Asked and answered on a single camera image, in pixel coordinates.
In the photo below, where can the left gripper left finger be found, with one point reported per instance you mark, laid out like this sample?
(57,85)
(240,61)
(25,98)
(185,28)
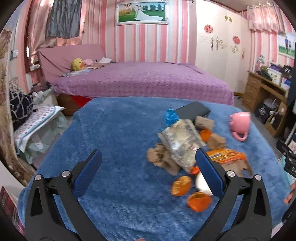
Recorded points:
(43,220)

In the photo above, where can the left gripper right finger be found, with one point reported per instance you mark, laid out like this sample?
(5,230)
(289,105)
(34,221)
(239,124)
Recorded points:
(243,210)

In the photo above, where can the orange peel cup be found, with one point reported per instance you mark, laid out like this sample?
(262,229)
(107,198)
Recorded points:
(199,201)

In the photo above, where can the orange snack bag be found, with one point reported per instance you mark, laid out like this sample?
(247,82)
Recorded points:
(226,156)

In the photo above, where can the orange peel piece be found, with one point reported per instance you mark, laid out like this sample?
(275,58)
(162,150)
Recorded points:
(181,186)

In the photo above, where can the brown paper ball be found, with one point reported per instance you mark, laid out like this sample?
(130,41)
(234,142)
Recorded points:
(216,142)

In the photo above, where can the small orange peel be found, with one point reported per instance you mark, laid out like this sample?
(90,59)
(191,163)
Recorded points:
(205,135)

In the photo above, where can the brown cardboard tube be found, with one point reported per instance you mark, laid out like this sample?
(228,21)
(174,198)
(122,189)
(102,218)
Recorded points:
(204,123)

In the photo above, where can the silver snack wrapper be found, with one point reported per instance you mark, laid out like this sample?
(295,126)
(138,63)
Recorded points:
(182,141)

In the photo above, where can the brown paper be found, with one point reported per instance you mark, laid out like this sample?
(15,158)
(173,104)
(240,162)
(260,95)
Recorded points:
(160,157)

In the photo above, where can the blue plastic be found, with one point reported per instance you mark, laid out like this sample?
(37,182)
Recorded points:
(171,117)

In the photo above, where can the tan phone case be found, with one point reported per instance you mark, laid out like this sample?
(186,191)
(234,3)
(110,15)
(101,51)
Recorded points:
(241,168)

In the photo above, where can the black box under desk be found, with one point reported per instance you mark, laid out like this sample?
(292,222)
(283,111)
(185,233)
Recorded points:
(262,112)

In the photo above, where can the pink mug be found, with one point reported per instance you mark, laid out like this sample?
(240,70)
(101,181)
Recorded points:
(239,125)

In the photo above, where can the blue fluffy blanket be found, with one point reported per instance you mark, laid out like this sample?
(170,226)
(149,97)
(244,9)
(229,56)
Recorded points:
(129,197)

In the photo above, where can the wooden desk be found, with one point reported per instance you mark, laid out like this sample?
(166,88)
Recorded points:
(259,89)

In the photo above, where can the white storage box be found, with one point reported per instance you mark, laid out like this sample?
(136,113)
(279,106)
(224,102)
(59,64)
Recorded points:
(276,76)

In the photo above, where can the polka dot covered box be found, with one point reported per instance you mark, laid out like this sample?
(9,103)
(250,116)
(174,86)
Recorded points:
(33,138)

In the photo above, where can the desk lamp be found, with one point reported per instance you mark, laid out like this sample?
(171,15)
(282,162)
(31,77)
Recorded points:
(259,62)

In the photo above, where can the black smartphone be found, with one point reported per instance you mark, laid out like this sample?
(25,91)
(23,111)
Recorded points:
(192,110)

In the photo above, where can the small framed photo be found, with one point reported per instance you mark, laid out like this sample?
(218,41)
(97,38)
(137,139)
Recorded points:
(286,45)

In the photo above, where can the black patterned bag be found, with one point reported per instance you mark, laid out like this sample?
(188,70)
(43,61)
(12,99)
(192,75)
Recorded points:
(21,106)

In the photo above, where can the white wardrobe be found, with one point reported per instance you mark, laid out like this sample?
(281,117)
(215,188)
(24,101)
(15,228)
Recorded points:
(223,44)

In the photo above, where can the purple dotted bed cover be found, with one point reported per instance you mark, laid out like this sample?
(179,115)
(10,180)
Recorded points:
(149,79)

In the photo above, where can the yellow duck plush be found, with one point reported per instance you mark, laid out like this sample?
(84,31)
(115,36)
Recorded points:
(77,64)

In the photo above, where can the pink headboard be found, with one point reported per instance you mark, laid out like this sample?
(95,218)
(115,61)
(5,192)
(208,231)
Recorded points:
(57,61)

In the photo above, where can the grey window curtain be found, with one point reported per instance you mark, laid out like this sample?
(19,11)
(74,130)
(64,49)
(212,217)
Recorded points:
(64,19)

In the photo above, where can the framed wedding photo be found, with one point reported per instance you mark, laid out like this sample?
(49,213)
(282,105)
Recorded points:
(141,12)

